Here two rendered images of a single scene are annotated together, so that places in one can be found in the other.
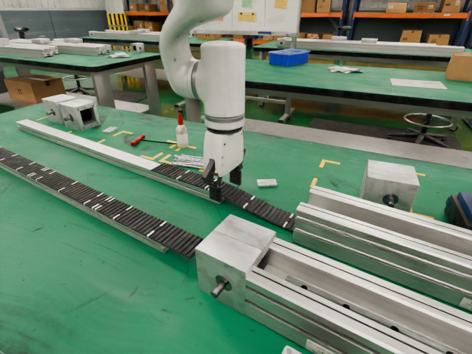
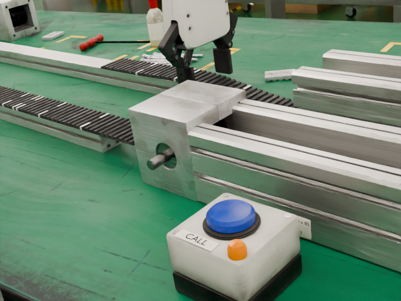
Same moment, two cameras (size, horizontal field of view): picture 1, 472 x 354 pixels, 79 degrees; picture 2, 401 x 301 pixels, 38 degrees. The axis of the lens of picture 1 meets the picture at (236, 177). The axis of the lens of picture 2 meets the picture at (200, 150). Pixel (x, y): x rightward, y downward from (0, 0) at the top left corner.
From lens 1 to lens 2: 0.30 m
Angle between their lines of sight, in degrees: 13
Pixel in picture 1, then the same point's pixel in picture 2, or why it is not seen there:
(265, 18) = not seen: outside the picture
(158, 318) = (82, 207)
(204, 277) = (145, 154)
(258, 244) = (215, 100)
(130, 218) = (61, 113)
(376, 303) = (369, 156)
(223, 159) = (190, 18)
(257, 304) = (207, 173)
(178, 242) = (119, 131)
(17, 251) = not seen: outside the picture
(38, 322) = not seen: outside the picture
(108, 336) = (18, 222)
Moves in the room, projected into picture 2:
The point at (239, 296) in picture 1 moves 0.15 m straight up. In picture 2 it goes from (187, 169) to (164, 32)
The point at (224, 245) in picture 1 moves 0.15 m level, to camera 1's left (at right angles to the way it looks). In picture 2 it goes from (167, 104) to (42, 111)
